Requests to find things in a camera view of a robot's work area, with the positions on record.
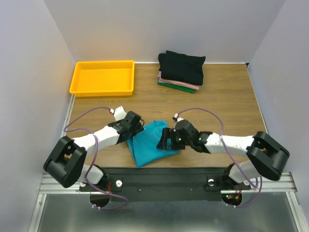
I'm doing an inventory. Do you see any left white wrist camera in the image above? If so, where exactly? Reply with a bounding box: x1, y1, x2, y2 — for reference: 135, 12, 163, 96
109, 106, 127, 121

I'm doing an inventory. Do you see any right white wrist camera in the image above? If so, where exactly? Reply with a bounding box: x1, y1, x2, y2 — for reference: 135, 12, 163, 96
172, 113, 184, 124

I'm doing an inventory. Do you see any yellow plastic tray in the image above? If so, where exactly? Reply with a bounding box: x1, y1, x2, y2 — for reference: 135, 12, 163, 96
69, 60, 135, 97

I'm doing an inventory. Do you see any folded green t shirt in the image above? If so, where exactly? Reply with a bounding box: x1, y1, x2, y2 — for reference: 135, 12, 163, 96
157, 82, 195, 93

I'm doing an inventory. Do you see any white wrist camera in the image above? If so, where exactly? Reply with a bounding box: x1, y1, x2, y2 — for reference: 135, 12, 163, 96
172, 113, 184, 124
109, 106, 127, 121

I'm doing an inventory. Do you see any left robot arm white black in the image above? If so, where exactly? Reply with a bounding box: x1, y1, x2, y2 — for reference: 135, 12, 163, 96
43, 111, 143, 188

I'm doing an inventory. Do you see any folded black t shirt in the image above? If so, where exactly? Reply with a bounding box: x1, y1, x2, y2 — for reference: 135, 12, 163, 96
158, 50, 206, 86

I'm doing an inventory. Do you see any folded pink t shirt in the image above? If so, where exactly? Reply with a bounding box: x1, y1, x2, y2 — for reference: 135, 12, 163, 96
158, 78, 199, 90

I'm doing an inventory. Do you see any teal t shirt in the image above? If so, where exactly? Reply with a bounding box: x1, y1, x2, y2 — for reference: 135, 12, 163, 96
127, 120, 179, 168

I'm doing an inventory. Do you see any aluminium frame rail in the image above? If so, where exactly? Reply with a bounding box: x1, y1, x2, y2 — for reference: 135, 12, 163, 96
28, 94, 84, 232

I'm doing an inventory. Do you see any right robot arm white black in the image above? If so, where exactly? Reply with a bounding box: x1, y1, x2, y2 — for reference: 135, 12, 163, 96
156, 119, 290, 189

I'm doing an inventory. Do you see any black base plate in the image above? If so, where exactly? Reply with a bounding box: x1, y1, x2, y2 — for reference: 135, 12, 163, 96
78, 168, 250, 208

